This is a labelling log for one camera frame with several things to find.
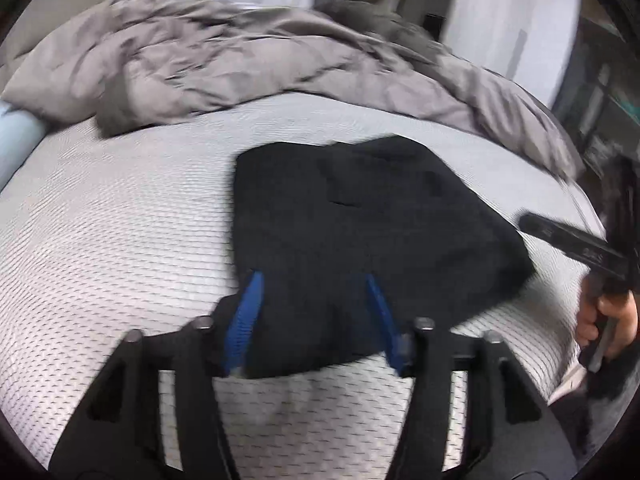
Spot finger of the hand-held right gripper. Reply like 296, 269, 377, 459
605, 155, 638, 261
520, 212, 631, 281

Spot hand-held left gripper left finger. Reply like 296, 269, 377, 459
47, 270, 266, 480

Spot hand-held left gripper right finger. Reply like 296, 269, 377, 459
364, 274, 581, 480

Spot black pants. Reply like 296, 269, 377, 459
215, 134, 536, 378

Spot person's right hand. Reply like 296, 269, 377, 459
575, 292, 640, 361

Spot dark shelf unit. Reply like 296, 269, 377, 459
552, 0, 640, 181

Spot grey duvet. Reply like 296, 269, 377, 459
2, 0, 586, 181

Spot light blue pillow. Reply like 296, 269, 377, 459
0, 101, 48, 188

